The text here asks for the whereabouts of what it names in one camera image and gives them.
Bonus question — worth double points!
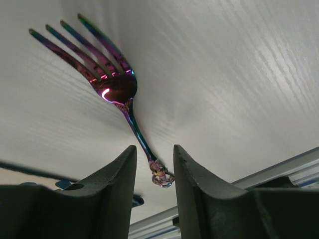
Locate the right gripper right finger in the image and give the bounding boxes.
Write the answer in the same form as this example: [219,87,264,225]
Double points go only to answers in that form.
[173,144,319,239]

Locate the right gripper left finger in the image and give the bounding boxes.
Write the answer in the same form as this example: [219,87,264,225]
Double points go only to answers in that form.
[0,145,137,239]

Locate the iridescent purple fork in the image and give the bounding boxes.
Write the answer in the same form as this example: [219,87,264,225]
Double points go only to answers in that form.
[29,13,175,188]

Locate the blue metallic spoon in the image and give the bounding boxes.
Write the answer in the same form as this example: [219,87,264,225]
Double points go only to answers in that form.
[55,180,144,208]

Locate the blue cartoon placemat cloth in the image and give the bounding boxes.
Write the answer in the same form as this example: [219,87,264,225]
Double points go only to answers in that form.
[0,160,79,183]

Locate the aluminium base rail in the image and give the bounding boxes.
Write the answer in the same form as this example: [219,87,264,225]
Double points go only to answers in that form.
[128,146,319,239]

